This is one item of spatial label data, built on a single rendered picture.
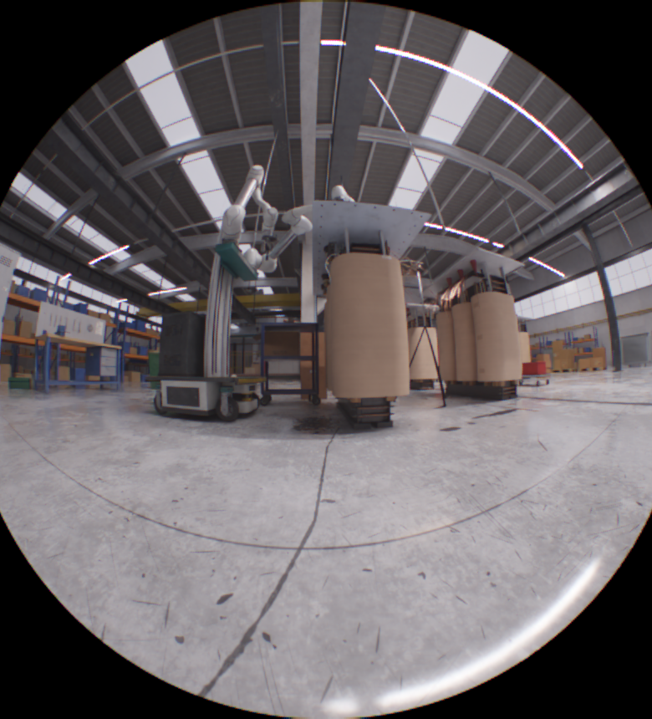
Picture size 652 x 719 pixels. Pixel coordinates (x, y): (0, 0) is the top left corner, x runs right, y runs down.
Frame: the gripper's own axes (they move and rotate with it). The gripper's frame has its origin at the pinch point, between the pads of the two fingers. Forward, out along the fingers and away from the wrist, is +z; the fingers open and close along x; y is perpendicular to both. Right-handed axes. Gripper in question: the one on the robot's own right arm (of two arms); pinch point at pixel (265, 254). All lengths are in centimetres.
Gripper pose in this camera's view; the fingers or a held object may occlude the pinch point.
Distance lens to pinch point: 191.8
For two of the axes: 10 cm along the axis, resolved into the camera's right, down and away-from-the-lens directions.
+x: -0.4, -0.7, -10.0
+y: -10.0, 0.2, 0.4
